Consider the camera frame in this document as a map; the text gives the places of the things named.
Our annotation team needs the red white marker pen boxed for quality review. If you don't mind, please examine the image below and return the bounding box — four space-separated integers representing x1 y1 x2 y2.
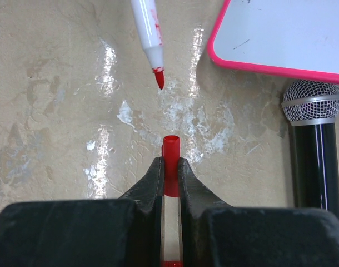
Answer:
131 0 164 90

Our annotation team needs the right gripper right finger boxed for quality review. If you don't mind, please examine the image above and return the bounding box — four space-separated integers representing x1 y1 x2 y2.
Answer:
178 158 339 266

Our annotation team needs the black handheld microphone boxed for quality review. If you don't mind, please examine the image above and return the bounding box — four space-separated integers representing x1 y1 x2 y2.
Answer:
282 80 339 219

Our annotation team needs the pink framed whiteboard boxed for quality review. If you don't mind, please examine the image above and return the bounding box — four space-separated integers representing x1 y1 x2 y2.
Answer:
207 1 339 84

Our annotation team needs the red marker cap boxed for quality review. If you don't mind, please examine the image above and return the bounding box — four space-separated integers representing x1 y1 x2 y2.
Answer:
162 135 181 197

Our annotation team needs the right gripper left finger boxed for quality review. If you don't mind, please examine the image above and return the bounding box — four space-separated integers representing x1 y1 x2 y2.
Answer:
0 157 162 266

